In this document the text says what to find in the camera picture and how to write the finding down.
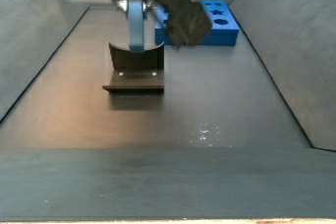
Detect light blue rectangular block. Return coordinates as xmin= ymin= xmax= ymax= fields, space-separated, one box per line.
xmin=126 ymin=0 xmax=144 ymax=53

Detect dark metal cradle fixture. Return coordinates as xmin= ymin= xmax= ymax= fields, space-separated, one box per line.
xmin=102 ymin=44 xmax=164 ymax=93

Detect blue shape sorter board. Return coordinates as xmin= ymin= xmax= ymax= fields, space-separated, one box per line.
xmin=154 ymin=0 xmax=238 ymax=46

